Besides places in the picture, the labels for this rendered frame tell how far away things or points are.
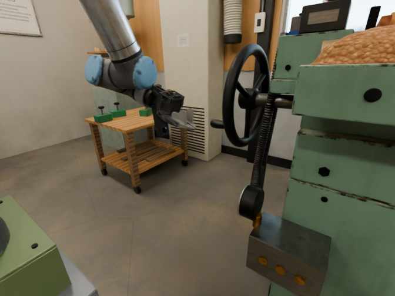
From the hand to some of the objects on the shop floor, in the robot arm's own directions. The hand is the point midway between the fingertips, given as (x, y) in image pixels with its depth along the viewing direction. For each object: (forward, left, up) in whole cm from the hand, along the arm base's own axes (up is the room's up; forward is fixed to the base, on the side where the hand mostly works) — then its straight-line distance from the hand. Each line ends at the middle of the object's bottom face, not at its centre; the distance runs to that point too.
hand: (191, 128), depth 65 cm
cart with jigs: (+55, +100, -70) cm, 134 cm away
